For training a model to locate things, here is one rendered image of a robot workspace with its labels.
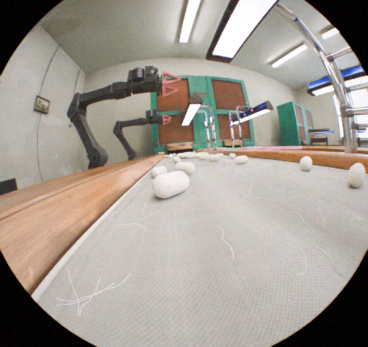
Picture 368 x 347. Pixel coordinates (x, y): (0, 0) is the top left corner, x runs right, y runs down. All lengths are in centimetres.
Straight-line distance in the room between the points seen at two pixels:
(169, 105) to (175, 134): 38
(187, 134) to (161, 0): 216
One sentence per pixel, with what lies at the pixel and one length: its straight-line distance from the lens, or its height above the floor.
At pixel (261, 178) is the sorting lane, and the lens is 16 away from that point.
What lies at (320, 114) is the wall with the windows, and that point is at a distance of 550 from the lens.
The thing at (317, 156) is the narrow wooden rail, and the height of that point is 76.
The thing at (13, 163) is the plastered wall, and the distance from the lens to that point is 200.
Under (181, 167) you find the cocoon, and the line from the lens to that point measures 19.
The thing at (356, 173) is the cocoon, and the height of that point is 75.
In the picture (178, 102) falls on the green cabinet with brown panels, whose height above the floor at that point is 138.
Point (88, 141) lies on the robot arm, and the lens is 56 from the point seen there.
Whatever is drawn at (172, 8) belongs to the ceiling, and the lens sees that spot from 241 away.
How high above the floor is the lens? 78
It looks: 6 degrees down
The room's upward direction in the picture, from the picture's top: 5 degrees counter-clockwise
